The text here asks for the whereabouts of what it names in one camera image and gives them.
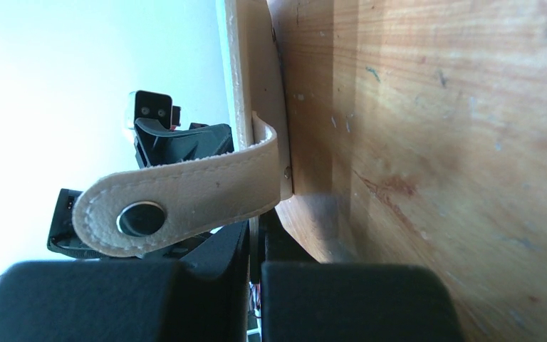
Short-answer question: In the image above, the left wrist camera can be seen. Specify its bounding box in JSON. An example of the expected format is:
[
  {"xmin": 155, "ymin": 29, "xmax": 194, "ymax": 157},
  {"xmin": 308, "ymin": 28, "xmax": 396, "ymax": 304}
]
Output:
[{"xmin": 123, "ymin": 90, "xmax": 181, "ymax": 143}]

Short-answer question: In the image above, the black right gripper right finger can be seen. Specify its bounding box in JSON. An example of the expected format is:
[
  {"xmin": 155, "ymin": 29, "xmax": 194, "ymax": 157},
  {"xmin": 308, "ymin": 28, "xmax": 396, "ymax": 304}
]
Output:
[{"xmin": 259, "ymin": 210, "xmax": 464, "ymax": 341}]

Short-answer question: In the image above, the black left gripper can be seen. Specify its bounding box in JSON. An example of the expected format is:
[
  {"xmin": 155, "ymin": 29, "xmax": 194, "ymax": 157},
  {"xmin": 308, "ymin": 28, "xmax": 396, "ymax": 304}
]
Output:
[{"xmin": 46, "ymin": 118, "xmax": 236, "ymax": 261}]

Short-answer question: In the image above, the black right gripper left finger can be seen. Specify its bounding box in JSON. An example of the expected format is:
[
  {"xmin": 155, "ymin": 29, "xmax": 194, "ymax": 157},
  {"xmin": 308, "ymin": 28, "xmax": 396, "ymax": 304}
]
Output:
[{"xmin": 0, "ymin": 223, "xmax": 249, "ymax": 341}]

